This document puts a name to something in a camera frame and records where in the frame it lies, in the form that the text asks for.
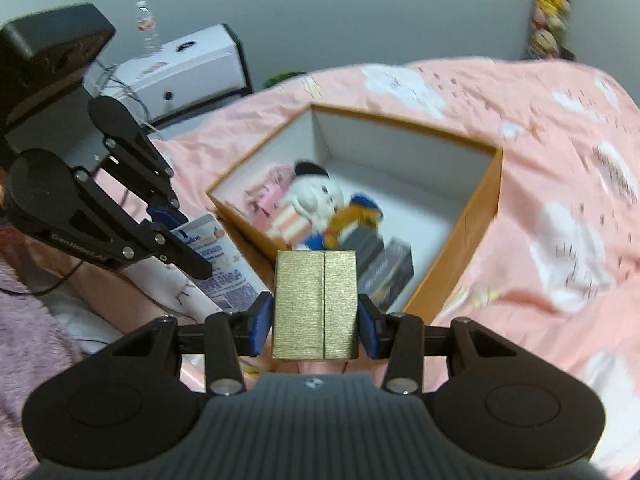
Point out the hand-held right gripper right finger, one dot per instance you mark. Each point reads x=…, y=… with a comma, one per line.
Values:
x=369, y=327

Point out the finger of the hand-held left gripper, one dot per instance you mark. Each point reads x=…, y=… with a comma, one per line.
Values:
x=167, y=215
x=150, y=245

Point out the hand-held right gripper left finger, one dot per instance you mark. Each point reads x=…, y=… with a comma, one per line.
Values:
x=261, y=325

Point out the gold box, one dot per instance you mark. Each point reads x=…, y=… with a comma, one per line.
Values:
x=315, y=305

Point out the white plastic bottle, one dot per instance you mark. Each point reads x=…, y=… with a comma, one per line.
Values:
x=225, y=270

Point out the brown plush with blue hat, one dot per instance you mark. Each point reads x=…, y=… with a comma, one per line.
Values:
x=357, y=212

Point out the white plush rabbit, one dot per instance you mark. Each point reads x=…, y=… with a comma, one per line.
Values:
x=315, y=195

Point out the orange cardboard box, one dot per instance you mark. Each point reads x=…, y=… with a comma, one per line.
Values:
x=390, y=145

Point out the black patterned box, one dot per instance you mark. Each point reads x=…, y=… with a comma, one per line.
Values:
x=392, y=270

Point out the clear water bottle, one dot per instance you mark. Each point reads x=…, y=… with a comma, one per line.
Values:
x=146, y=25

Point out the pink pouch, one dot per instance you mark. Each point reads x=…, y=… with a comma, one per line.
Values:
x=270, y=195

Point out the white appliance box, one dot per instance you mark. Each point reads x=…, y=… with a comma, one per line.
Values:
x=200, y=75

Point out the fluffy lilac cloth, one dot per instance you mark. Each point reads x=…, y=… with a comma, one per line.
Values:
x=30, y=350

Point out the dark green object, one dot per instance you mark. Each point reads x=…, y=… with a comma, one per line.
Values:
x=282, y=80

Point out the pink printed blanket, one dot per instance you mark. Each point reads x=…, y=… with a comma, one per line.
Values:
x=550, y=185

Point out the hanging colourful plush toys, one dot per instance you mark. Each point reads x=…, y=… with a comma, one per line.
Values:
x=547, y=10

